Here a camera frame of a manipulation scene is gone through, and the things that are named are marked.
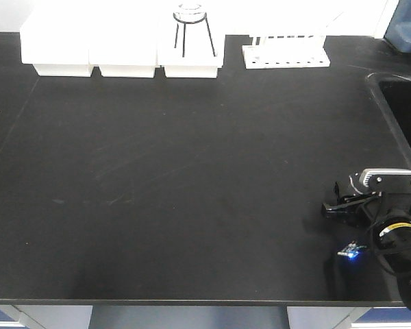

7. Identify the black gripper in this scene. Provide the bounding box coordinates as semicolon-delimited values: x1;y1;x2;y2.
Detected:
321;181;411;226

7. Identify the small clear glass beaker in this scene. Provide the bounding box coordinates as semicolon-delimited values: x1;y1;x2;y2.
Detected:
349;173;363;195

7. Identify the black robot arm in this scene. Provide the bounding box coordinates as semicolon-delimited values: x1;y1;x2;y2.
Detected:
323;183;411;310

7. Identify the right white storage bin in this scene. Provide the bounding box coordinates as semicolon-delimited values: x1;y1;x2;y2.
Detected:
157;1;225;78

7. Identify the white storage bin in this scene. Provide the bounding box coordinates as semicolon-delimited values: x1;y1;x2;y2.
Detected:
157;1;225;78
20;8;94;77
88;11;157;78

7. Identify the middle white storage bin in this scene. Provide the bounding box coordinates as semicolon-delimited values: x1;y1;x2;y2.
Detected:
88;11;157;78

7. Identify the left white storage bin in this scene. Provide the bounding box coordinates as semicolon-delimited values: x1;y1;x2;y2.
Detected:
20;8;94;77

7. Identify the small blue lit circuit board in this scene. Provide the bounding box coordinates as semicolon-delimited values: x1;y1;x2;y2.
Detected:
336;241;368;260

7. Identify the black lab sink basin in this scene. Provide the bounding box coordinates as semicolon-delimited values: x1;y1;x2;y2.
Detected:
364;71;411;162

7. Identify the white test tube rack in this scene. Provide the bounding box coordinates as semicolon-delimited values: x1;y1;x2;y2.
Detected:
241;13;344;70

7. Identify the clear glass dish on tripod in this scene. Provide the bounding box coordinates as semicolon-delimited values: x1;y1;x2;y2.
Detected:
173;3;207;24

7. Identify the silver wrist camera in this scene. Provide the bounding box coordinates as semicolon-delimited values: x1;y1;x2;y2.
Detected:
358;168;411;188

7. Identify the black cable with yellow label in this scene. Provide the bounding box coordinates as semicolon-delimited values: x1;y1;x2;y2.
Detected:
366;202;411;275

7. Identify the black wire tripod stand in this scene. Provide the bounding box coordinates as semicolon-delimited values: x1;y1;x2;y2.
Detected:
173;12;216;58

